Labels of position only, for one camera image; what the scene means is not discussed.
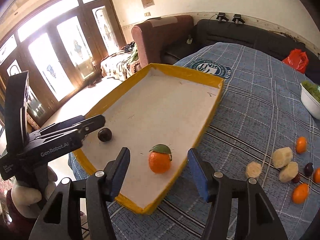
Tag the small wall plaque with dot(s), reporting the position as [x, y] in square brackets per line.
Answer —
[147, 3]

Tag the green lettuce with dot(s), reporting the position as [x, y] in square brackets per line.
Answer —
[312, 88]

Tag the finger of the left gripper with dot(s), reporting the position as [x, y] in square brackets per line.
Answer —
[90, 125]
[61, 125]

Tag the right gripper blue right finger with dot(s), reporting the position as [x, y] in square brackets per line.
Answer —
[256, 218]

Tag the red plastic bag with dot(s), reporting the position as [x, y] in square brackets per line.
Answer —
[298, 60]

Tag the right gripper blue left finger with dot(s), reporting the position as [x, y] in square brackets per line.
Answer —
[60, 217]

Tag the patterned blanket seat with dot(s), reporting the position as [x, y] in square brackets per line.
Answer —
[122, 64]

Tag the dark plum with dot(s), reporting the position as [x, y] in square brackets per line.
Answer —
[308, 169]
[105, 135]

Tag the yellow cardboard tray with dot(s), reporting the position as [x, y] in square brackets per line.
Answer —
[160, 104]

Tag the wooden glass door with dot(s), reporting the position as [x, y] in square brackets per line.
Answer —
[61, 44]

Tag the white bowl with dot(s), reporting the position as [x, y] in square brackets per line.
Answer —
[310, 103]

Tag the white gloved left hand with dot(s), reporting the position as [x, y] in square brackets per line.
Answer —
[25, 199]

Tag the red jujube date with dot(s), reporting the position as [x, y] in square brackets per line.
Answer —
[296, 179]

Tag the maroon armchair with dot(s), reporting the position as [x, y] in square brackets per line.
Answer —
[154, 36]

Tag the blue plaid tablecloth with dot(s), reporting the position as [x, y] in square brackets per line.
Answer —
[260, 112]

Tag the orange with green leaf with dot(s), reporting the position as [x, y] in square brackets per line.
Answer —
[160, 158]

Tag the black gripper on sofa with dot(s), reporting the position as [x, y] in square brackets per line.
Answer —
[237, 19]
[221, 16]

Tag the orange mandarin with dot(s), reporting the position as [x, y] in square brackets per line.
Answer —
[300, 193]
[316, 176]
[301, 145]

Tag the black sofa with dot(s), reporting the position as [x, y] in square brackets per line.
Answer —
[209, 32]

